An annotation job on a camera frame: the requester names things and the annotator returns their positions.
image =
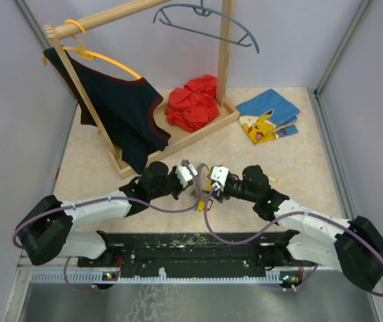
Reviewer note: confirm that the steel key organizer yellow handle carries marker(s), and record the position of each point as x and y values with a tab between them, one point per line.
201	191

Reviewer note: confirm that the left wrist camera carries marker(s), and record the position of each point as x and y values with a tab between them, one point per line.
186	173

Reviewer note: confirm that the wooden clothes rack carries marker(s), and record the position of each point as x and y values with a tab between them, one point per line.
59	56

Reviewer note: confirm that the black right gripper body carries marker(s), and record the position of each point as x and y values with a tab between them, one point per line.
235	188

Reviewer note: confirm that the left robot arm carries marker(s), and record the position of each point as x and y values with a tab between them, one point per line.
53	228

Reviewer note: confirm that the red crumpled cloth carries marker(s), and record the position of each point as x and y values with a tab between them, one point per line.
193	106

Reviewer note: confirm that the blue pikachu cloth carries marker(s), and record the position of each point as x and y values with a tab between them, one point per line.
268	116

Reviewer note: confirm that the red key tag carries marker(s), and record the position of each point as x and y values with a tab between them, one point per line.
209	204

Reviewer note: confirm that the dark navy tank top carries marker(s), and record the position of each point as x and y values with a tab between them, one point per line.
126	110

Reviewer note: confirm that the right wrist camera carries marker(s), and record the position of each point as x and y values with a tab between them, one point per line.
218	177

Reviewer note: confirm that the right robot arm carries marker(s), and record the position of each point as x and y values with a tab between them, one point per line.
353	247

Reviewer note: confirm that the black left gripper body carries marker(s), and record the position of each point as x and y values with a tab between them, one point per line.
172	186

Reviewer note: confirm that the grey-blue clothes hanger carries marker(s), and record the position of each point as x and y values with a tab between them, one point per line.
217	24

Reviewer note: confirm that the white slotted cable duct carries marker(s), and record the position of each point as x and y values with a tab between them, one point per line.
107	277

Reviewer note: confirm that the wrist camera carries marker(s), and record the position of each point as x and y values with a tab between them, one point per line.
218	177
186	173

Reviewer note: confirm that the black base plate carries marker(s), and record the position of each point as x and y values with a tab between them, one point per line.
192	255

